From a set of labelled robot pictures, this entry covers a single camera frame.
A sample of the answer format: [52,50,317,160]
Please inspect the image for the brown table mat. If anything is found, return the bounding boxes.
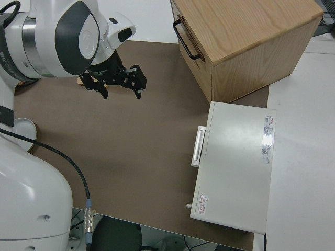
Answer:
[13,40,270,251]

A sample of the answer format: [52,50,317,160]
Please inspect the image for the gray round plate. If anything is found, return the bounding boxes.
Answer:
[15,118,37,151]

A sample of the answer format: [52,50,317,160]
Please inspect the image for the white toaster oven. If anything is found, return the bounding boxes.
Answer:
[185,101,277,234]

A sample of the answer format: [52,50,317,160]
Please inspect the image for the black cable with metal connector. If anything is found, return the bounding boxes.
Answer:
[0,127,96,245]

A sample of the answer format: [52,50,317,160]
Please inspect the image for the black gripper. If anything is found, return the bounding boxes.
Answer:
[80,51,148,100]

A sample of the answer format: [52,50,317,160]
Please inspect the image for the black metal box handle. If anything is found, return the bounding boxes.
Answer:
[172,20,202,60]

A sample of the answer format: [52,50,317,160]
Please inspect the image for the light wooden box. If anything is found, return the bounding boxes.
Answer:
[170,0,324,104]

